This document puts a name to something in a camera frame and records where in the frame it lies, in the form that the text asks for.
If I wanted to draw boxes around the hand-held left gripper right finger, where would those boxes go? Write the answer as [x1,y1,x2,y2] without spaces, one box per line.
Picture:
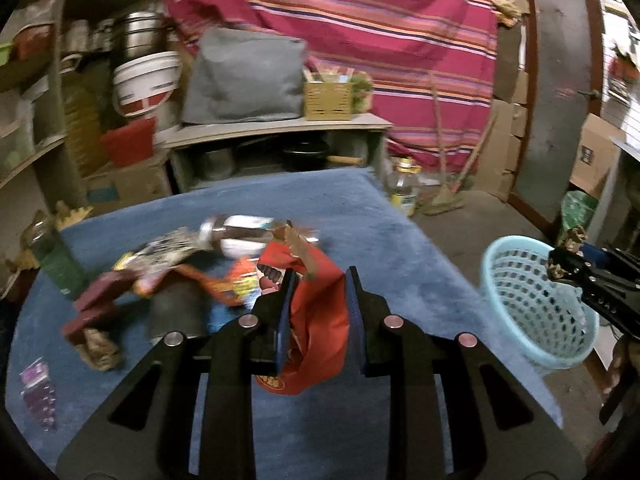
[345,266,586,480]

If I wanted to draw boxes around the crumpled brown paper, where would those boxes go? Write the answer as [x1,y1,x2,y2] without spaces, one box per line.
[80,327,124,372]

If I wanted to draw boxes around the wooden shelf unit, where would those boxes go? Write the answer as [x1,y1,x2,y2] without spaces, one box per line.
[0,0,166,226]

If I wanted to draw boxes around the stacked steel pots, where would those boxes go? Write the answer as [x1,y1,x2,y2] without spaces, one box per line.
[112,10,167,61]

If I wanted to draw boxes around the person's right hand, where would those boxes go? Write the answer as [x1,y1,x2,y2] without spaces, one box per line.
[606,340,630,397]

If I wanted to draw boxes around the blue table mat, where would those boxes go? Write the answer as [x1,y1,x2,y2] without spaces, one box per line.
[5,167,563,471]

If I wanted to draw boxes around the white plastic bucket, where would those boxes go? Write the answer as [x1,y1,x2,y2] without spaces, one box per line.
[111,51,182,118]

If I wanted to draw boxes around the yellow wooden box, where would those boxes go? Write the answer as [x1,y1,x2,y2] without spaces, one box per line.
[304,67,354,122]

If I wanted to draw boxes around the stack of cardboard boxes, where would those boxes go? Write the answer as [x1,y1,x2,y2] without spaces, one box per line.
[470,67,529,204]

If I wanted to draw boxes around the red plastic basket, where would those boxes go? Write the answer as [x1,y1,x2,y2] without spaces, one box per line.
[99,117,157,167]

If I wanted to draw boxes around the grey fabric cover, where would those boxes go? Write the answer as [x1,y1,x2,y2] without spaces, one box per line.
[181,27,308,126]

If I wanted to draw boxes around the maroon scouring pad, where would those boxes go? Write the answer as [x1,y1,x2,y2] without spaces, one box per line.
[60,272,133,346]

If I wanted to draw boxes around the straw broom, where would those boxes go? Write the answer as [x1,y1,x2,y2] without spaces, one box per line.
[425,72,467,217]

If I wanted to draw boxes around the cardboard box with blue label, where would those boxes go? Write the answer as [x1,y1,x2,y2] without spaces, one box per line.
[85,155,173,216]

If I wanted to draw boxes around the green plastic bag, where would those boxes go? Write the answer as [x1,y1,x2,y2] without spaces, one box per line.
[560,190,599,241]

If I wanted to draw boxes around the brown cardboard box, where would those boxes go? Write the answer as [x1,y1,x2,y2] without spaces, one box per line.
[570,112,622,201]

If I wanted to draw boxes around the black pouch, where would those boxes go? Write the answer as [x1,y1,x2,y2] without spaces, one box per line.
[150,280,211,346]

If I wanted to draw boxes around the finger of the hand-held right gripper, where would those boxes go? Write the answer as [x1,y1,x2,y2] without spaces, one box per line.
[547,249,590,287]
[580,244,626,267]

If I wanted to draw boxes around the green lidded jar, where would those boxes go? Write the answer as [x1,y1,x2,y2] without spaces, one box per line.
[25,212,88,301]

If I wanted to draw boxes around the wall poster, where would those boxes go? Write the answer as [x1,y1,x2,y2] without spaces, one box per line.
[599,0,640,110]

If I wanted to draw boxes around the pink striped cloth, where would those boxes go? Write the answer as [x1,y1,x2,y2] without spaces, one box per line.
[162,0,501,173]

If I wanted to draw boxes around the green patterned bag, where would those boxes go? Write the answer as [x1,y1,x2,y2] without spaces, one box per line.
[351,72,375,113]

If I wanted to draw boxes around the red snack wrapper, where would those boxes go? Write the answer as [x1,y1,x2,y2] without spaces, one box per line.
[255,242,351,396]

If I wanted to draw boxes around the dark door panel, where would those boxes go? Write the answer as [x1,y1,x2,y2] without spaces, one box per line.
[510,0,603,231]

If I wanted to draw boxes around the brown torn wrapper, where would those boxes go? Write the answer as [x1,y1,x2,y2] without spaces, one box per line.
[270,220,323,281]

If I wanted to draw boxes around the orange snack wrapper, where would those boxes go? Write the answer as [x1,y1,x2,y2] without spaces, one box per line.
[175,255,266,308]

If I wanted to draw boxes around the purple blister pack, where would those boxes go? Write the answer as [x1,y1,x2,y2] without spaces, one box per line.
[19,357,58,431]

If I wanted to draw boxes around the low wooden cabinet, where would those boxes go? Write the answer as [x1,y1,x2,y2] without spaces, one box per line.
[162,112,396,196]

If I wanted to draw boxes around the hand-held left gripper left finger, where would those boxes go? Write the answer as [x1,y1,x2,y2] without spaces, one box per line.
[55,267,301,480]

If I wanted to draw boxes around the black pan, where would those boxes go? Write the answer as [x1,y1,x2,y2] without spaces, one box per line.
[282,142,331,171]

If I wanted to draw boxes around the clear oil bottle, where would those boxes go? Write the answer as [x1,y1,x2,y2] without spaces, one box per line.
[389,157,421,218]

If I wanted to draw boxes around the light blue plastic basket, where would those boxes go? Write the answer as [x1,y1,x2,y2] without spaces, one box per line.
[481,236,600,376]

